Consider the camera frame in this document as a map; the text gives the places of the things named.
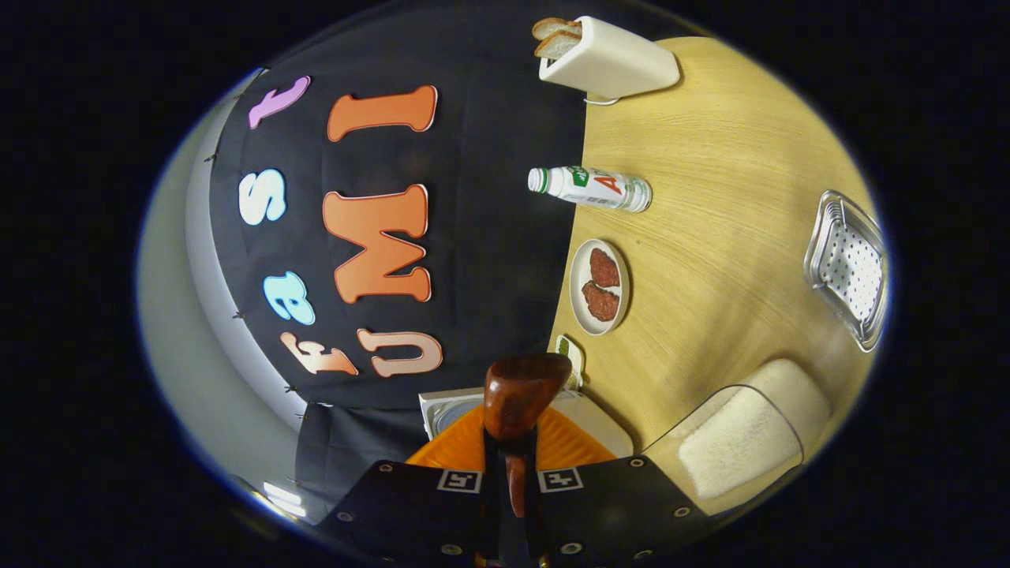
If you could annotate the white toaster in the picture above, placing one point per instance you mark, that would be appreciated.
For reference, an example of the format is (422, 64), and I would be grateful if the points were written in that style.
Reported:
(615, 59)

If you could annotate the ceiling light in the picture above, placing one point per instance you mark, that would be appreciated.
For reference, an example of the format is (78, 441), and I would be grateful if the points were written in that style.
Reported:
(282, 497)

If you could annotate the small divided condiment dish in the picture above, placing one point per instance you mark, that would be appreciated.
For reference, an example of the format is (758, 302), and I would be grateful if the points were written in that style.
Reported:
(574, 367)

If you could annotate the white rice cooker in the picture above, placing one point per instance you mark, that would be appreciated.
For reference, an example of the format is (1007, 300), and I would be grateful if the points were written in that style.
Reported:
(600, 430)

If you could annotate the black backdrop cloth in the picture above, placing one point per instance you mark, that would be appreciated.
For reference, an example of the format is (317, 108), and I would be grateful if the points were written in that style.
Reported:
(489, 237)

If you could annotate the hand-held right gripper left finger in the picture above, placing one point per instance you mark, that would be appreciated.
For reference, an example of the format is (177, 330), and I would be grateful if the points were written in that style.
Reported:
(491, 513)

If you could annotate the white bottle with green label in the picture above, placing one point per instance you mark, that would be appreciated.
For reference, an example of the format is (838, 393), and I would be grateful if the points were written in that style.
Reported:
(592, 188)

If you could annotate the heap of white rice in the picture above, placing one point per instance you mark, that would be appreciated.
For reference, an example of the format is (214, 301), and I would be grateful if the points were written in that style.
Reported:
(738, 442)

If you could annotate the white oval plate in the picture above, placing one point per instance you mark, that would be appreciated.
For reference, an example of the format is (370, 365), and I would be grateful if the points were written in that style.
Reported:
(578, 268)

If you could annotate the brown wooden spoon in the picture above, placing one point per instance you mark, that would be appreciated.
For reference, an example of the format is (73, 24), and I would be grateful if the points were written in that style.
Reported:
(521, 390)

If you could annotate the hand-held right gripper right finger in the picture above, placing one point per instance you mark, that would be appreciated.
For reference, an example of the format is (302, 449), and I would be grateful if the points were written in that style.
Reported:
(535, 513)

